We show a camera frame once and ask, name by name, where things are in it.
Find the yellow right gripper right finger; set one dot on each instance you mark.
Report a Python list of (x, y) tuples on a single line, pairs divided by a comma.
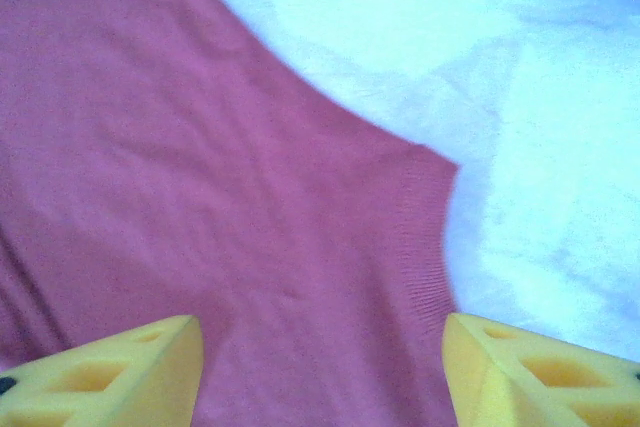
[(470, 377)]

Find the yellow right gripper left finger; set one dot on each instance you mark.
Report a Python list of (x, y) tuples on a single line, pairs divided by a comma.
[(165, 372)]

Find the dark red tank top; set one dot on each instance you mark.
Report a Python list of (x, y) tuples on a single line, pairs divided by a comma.
[(200, 172)]

